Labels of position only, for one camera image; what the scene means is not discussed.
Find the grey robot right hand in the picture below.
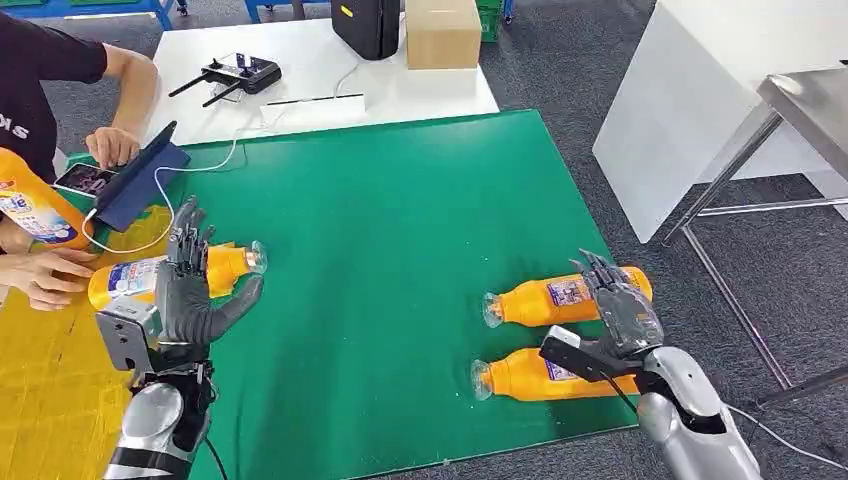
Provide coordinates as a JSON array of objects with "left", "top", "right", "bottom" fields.
[{"left": 569, "top": 248, "right": 666, "bottom": 362}]

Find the person's left hand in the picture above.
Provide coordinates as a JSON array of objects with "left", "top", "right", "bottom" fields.
[{"left": 86, "top": 125, "right": 142, "bottom": 170}]

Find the person's right hand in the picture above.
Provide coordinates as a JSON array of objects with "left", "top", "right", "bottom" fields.
[{"left": 0, "top": 248, "right": 97, "bottom": 313}]

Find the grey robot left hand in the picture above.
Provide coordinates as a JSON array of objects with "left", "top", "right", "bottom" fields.
[{"left": 155, "top": 195, "right": 265, "bottom": 349}]

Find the orange drink bottle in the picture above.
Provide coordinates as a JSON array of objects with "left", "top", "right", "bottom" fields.
[
  {"left": 482, "top": 266, "right": 655, "bottom": 330},
  {"left": 470, "top": 347, "right": 641, "bottom": 403},
  {"left": 0, "top": 146, "right": 91, "bottom": 253},
  {"left": 87, "top": 240, "right": 269, "bottom": 313}
]

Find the smartphone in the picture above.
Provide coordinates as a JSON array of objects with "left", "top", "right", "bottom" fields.
[{"left": 54, "top": 162, "right": 119, "bottom": 199}]

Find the tablet in blue case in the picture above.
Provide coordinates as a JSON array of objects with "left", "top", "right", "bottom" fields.
[{"left": 92, "top": 120, "right": 192, "bottom": 233}]

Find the person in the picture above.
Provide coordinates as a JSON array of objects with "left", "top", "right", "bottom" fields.
[{"left": 0, "top": 11, "right": 111, "bottom": 183}]

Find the yellow sheet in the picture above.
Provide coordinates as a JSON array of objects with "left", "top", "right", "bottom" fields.
[{"left": 0, "top": 203, "right": 193, "bottom": 480}]

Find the black remote controller with antennas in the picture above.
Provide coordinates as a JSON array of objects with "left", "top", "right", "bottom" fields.
[{"left": 167, "top": 52, "right": 284, "bottom": 109}]

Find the white table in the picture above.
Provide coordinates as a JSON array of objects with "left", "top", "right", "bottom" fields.
[{"left": 142, "top": 17, "right": 500, "bottom": 147}]

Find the green table mat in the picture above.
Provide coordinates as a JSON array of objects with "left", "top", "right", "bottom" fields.
[{"left": 66, "top": 109, "right": 641, "bottom": 480}]

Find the white panel board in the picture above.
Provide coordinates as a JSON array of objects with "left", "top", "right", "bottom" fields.
[{"left": 591, "top": 0, "right": 848, "bottom": 245}]

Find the black speaker box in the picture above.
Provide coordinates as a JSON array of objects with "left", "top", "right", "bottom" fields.
[{"left": 330, "top": 0, "right": 403, "bottom": 62}]

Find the steel bench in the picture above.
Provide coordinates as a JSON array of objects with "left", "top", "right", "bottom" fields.
[{"left": 662, "top": 60, "right": 848, "bottom": 411}]

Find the green crate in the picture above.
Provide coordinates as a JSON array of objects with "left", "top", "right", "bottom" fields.
[{"left": 475, "top": 0, "right": 506, "bottom": 44}]

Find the cardboard box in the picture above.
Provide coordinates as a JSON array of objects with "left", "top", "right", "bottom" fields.
[{"left": 405, "top": 0, "right": 483, "bottom": 71}]

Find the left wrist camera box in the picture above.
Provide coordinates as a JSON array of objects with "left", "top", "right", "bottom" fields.
[{"left": 95, "top": 296, "right": 164, "bottom": 376}]

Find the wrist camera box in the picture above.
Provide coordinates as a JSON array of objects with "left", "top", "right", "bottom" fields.
[
  {"left": 95, "top": 296, "right": 164, "bottom": 376},
  {"left": 538, "top": 325, "right": 647, "bottom": 386}
]

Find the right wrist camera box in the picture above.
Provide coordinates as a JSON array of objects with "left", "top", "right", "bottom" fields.
[{"left": 538, "top": 325, "right": 647, "bottom": 386}]

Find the white charging cable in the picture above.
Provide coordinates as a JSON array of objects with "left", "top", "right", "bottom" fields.
[{"left": 80, "top": 125, "right": 250, "bottom": 256}]

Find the blue metal frame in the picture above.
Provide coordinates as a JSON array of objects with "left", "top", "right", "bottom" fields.
[{"left": 0, "top": 0, "right": 193, "bottom": 32}]

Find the white floor cable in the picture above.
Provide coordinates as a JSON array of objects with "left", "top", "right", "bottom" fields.
[{"left": 725, "top": 404, "right": 848, "bottom": 473}]

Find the thin white table cable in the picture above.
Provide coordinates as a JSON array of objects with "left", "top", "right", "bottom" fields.
[{"left": 333, "top": 62, "right": 362, "bottom": 99}]

